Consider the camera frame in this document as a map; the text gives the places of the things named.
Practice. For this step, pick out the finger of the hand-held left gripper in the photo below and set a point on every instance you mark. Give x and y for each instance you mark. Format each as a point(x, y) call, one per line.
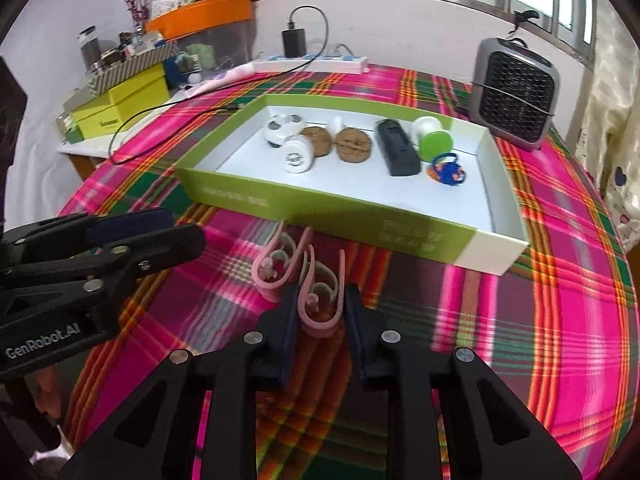
point(165, 247)
point(135, 222)

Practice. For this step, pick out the brown walnut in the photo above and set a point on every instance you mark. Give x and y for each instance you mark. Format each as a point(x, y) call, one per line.
point(354, 145)
point(320, 141)

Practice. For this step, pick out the clear bin with orange lid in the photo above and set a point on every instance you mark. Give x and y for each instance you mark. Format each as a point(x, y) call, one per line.
point(205, 15)

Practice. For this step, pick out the small white ribbed jar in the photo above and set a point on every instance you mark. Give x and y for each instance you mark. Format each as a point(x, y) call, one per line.
point(299, 156)

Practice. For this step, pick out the black window latch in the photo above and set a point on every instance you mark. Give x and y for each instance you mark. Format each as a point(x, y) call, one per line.
point(525, 17)

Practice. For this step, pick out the small white round bottle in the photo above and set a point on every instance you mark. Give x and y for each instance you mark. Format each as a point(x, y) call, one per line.
point(194, 77)

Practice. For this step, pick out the black charger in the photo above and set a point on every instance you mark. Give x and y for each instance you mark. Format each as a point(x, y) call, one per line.
point(294, 43)

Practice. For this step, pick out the black rectangular gadget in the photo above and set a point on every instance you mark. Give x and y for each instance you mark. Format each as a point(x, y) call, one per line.
point(397, 147)

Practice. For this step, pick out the white power strip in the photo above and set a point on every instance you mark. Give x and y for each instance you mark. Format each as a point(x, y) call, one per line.
point(330, 64)

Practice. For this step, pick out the yellow-green shoebox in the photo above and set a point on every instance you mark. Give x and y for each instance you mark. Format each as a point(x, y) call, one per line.
point(130, 100)

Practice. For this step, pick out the pink tube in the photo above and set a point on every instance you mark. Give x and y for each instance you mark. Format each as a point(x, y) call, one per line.
point(225, 77)

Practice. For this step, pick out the dark glass jar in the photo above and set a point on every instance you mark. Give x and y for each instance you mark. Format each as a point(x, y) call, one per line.
point(89, 50)

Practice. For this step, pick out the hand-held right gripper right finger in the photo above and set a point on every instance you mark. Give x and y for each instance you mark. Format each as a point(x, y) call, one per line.
point(356, 330)

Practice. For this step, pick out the grey desktop heater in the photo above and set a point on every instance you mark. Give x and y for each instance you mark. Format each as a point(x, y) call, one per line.
point(515, 92)

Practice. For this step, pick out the pink plastic clip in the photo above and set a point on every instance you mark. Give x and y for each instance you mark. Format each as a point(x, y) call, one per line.
point(317, 327)
point(265, 285)

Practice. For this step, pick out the green cardboard box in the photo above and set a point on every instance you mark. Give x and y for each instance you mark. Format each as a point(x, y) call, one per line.
point(320, 212)

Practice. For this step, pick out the cream heart-print curtain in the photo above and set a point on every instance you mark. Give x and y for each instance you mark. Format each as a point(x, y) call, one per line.
point(615, 160)

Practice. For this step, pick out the white panda-face gadget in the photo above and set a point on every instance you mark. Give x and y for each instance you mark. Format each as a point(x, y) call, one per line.
point(280, 130)

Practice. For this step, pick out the pink and green plaid tablecloth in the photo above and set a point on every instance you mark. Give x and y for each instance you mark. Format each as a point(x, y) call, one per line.
point(550, 285)

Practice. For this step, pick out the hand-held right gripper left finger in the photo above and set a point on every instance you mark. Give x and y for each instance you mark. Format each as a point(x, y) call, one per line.
point(289, 330)

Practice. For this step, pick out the grey zigzag-pattern box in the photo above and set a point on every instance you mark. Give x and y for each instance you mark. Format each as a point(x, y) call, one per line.
point(130, 67)

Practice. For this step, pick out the green and white stamp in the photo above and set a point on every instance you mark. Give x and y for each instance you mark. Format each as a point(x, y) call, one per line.
point(435, 145)

